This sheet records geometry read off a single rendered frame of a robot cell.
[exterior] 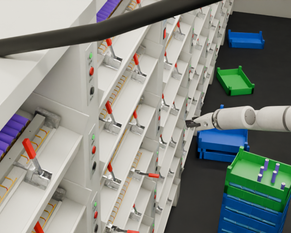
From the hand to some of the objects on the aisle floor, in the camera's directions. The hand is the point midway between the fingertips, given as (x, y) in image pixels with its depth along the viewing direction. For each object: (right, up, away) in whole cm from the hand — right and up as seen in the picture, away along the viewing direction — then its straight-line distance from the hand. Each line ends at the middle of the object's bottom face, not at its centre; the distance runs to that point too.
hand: (192, 121), depth 223 cm
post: (-11, -44, +84) cm, 96 cm away
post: (-28, -82, +28) cm, 91 cm away
